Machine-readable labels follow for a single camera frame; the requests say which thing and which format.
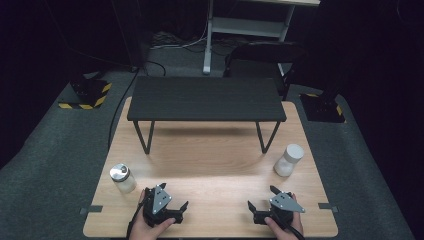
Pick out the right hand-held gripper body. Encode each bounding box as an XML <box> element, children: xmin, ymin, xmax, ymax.
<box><xmin>252</xmin><ymin>190</ymin><xmax>306</xmax><ymax>232</ymax></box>

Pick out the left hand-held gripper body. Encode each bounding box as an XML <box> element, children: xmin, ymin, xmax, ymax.
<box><xmin>142</xmin><ymin>185</ymin><xmax>185</xmax><ymax>229</ymax></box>

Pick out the jar with white lid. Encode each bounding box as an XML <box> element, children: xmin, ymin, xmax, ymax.
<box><xmin>273</xmin><ymin>143</ymin><xmax>305</xmax><ymax>178</ymax></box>

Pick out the glass jar with metal lid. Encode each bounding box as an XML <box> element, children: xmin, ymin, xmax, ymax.
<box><xmin>109</xmin><ymin>162</ymin><xmax>138</xmax><ymax>195</ymax></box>

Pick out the black shelf with wire legs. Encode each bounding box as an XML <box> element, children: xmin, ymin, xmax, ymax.
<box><xmin>126</xmin><ymin>75</ymin><xmax>288</xmax><ymax>156</ymax></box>

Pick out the person's right hand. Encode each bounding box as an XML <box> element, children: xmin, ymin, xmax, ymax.
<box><xmin>264</xmin><ymin>193</ymin><xmax>305</xmax><ymax>240</ymax></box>

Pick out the person's left hand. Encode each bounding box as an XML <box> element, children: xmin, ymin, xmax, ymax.
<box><xmin>128</xmin><ymin>189</ymin><xmax>177</xmax><ymax>240</ymax></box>

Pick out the grey tape strip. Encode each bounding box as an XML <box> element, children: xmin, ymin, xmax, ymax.
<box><xmin>317</xmin><ymin>202</ymin><xmax>340</xmax><ymax>213</ymax></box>
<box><xmin>79</xmin><ymin>205</ymin><xmax>104</xmax><ymax>215</ymax></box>

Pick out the black yellow striped stand base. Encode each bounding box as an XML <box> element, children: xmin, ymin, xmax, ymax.
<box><xmin>298</xmin><ymin>89</ymin><xmax>347</xmax><ymax>124</ymax></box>
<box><xmin>58</xmin><ymin>77</ymin><xmax>113</xmax><ymax>111</ymax></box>

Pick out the black chair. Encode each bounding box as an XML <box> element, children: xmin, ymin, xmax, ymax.
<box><xmin>222</xmin><ymin>41</ymin><xmax>304</xmax><ymax>101</ymax></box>

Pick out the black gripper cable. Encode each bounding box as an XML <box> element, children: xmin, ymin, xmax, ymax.
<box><xmin>283</xmin><ymin>225</ymin><xmax>306</xmax><ymax>240</ymax></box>
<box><xmin>125</xmin><ymin>195</ymin><xmax>148</xmax><ymax>240</ymax></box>

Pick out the long black floor cable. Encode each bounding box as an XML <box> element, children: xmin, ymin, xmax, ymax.
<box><xmin>107</xmin><ymin>68</ymin><xmax>140</xmax><ymax>150</ymax></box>

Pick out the bundle of floor cables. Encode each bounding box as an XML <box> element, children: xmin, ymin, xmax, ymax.
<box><xmin>149</xmin><ymin>29</ymin><xmax>210</xmax><ymax>52</ymax></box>

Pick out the white desk frame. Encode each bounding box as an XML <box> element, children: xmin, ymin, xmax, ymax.
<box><xmin>202</xmin><ymin>0</ymin><xmax>322</xmax><ymax>75</ymax></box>

